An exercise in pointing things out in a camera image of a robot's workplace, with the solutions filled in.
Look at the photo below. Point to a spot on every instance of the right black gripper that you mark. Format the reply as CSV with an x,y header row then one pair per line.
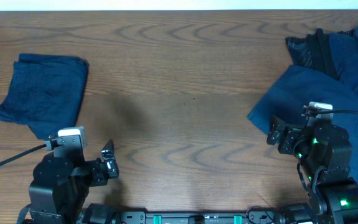
x,y
292,133

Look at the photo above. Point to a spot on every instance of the navy blue shorts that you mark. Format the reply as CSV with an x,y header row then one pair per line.
x,y
45,93

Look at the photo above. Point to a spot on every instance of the navy blue garment pile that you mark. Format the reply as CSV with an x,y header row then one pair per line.
x,y
300,85

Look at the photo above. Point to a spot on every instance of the black striped garment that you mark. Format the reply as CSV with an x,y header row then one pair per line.
x,y
335,54

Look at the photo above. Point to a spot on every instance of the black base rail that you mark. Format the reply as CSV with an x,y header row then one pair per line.
x,y
182,217

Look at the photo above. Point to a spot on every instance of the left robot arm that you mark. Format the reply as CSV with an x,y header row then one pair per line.
x,y
62,182

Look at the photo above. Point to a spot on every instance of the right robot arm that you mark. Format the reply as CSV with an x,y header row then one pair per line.
x,y
323,152

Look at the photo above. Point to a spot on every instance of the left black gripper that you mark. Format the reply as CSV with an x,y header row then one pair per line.
x,y
101,174

